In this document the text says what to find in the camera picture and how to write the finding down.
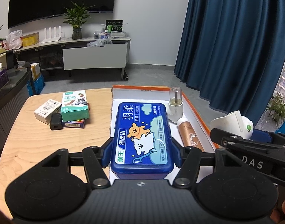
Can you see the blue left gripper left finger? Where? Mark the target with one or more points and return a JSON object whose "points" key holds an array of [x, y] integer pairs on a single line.
{"points": [[107, 152]]}

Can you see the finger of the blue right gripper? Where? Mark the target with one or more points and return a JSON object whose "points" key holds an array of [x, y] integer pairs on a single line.
{"points": [[261, 136]]}

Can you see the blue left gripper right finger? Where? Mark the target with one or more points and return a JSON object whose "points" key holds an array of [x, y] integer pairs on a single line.
{"points": [[177, 152]]}

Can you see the rose gold bottle white cap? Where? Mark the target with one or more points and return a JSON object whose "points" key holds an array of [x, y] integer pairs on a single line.
{"points": [[188, 134]]}

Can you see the white plug-in repellent heater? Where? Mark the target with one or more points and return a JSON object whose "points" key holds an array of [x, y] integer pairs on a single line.
{"points": [[234, 123]]}

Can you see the blue floss pick box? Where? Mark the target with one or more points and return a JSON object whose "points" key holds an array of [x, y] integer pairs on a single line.
{"points": [[142, 139]]}

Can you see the colourful small flat box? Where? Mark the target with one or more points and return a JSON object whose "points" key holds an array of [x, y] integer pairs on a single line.
{"points": [[74, 124]]}

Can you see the teal bandage box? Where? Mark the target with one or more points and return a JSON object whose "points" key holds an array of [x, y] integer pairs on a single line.
{"points": [[74, 106]]}

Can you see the black power adapter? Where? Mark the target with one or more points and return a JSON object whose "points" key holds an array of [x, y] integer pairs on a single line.
{"points": [[56, 122]]}

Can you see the orange white shoebox lid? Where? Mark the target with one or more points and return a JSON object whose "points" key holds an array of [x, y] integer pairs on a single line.
{"points": [[142, 94]]}

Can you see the white small carton box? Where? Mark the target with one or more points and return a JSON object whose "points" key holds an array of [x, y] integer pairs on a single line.
{"points": [[45, 111]]}

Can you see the light wooden side table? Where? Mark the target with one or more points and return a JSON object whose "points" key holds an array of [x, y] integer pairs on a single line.
{"points": [[30, 141]]}

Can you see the blue curtain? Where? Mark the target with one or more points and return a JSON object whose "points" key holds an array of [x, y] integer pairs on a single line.
{"points": [[232, 52]]}

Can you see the white tv cabinet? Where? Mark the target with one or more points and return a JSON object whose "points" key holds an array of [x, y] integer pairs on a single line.
{"points": [[73, 54]]}

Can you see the black round table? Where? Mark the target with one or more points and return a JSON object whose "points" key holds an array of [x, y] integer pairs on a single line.
{"points": [[13, 95]]}

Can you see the white wifi router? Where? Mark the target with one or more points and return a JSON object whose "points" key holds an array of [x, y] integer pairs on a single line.
{"points": [[52, 34]]}

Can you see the black green display box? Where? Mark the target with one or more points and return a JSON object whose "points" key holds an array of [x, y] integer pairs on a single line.
{"points": [[114, 25]]}

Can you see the yellow box on cabinet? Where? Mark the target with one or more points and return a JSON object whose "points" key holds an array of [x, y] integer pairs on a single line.
{"points": [[30, 39]]}

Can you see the potted plant on cabinet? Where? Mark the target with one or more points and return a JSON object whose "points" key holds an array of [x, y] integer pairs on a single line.
{"points": [[76, 17]]}

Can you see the white plastic bag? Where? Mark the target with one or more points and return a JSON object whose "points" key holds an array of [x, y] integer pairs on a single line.
{"points": [[13, 40]]}

